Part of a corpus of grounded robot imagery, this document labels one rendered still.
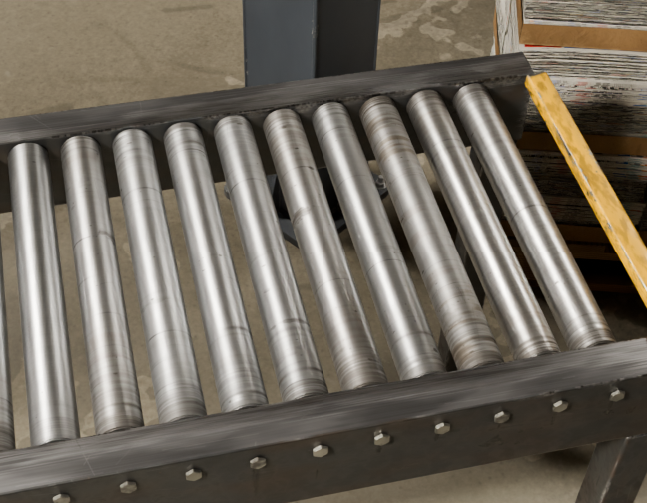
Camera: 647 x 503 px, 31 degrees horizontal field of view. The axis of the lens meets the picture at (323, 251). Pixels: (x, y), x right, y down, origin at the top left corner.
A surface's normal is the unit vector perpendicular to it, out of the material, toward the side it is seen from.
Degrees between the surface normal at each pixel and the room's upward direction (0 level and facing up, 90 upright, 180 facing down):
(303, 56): 90
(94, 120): 0
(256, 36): 90
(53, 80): 0
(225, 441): 0
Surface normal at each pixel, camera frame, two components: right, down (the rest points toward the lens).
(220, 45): 0.03, -0.67
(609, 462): -0.97, 0.15
